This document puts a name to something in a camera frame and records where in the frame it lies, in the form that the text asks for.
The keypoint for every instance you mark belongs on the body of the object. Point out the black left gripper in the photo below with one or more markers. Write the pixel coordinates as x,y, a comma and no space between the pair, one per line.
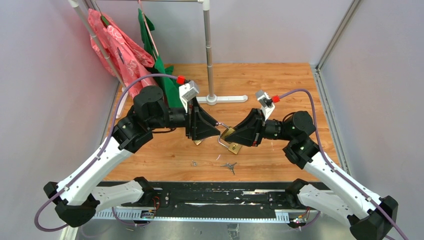
198,123

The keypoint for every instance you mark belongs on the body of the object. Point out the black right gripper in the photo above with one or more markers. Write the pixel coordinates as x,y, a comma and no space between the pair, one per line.
250,131

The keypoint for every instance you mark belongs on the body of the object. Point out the small brass padlock with key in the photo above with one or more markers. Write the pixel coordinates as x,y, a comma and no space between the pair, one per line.
197,142

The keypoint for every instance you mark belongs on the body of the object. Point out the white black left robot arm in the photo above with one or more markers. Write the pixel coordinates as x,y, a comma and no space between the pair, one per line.
79,197

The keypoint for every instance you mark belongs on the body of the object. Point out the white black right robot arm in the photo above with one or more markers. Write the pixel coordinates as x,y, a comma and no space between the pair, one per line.
368,216

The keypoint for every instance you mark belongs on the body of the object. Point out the silver key bunch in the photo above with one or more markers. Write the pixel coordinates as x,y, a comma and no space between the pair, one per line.
230,166

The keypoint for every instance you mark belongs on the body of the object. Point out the white metal clothes rack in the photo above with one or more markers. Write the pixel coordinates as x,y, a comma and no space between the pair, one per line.
211,98

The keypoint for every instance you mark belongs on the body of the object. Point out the green garment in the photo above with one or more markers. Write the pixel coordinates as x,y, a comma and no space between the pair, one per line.
168,85

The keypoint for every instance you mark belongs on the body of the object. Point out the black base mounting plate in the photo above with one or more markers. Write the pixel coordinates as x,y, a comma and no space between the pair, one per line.
224,199

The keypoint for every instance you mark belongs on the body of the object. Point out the pink patterned garment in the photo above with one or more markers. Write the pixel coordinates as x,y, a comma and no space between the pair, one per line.
130,60

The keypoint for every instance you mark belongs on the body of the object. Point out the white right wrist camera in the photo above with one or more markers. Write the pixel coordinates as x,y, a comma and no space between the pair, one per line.
267,104

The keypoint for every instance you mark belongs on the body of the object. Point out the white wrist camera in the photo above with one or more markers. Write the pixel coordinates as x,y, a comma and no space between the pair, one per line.
267,104
187,92

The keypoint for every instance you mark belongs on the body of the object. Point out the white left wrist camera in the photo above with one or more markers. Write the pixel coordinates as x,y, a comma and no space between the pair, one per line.
187,92

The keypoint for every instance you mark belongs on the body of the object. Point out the slotted grey cable duct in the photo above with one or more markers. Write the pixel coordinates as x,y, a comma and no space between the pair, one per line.
125,214

